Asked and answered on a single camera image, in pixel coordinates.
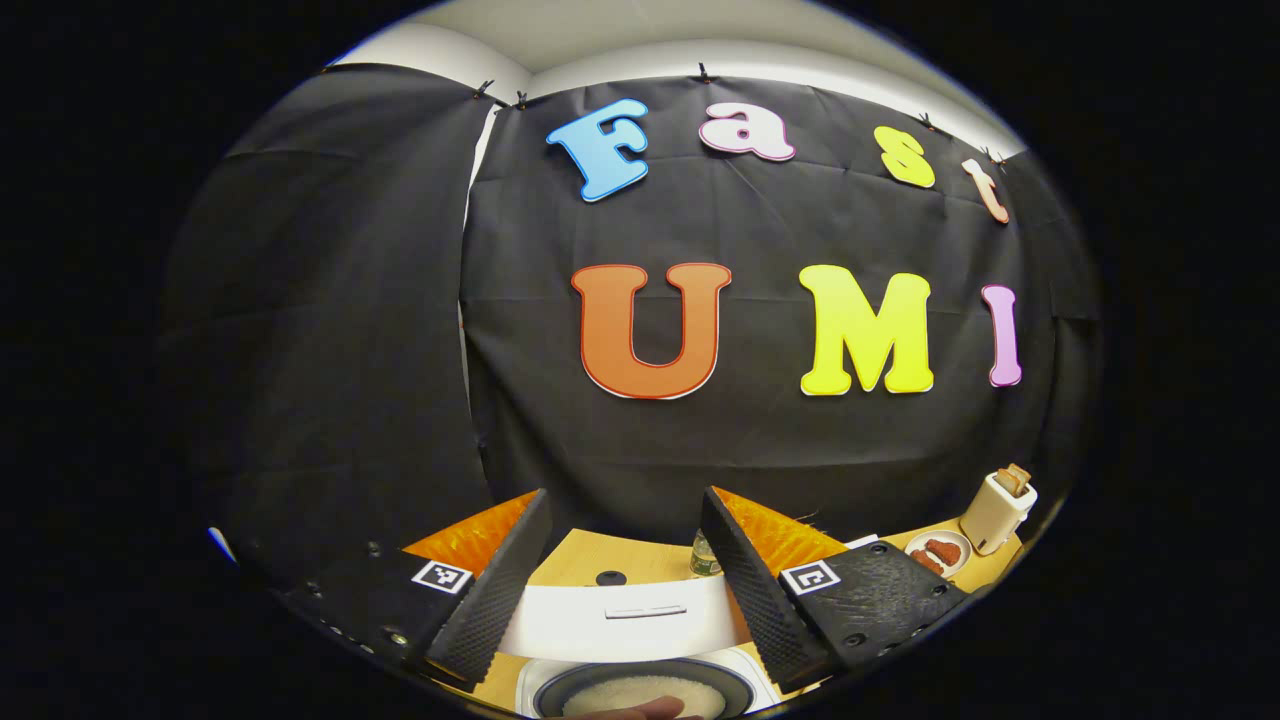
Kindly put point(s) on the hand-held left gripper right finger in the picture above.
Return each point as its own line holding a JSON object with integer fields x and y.
{"x": 760, "y": 595}

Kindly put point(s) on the clear plastic water bottle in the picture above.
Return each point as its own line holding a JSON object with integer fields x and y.
{"x": 704, "y": 558}

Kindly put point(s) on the white rice cooker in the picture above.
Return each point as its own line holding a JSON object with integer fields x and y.
{"x": 620, "y": 630}

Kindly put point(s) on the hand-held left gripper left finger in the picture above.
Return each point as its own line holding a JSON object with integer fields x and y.
{"x": 495, "y": 595}

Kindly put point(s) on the white toaster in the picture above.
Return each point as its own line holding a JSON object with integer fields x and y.
{"x": 990, "y": 525}

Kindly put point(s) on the white round plate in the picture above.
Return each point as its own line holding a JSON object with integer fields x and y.
{"x": 955, "y": 572}

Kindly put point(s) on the black backdrop cloth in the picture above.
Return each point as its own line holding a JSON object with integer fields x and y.
{"x": 350, "y": 350}

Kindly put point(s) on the brown toast slices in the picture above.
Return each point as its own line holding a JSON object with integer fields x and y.
{"x": 1012, "y": 480}

